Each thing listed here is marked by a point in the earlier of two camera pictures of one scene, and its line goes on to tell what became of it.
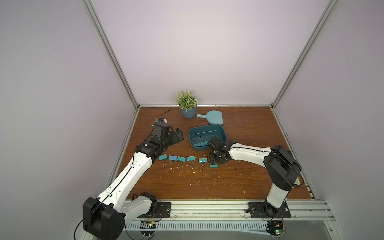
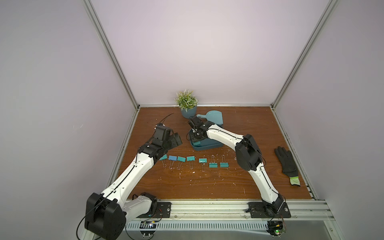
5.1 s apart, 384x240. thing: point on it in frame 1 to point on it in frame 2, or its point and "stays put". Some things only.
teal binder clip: x=181 y=160 stays put
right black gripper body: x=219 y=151 to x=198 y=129
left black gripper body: x=170 y=139 stays put
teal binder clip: x=163 y=158 stays put
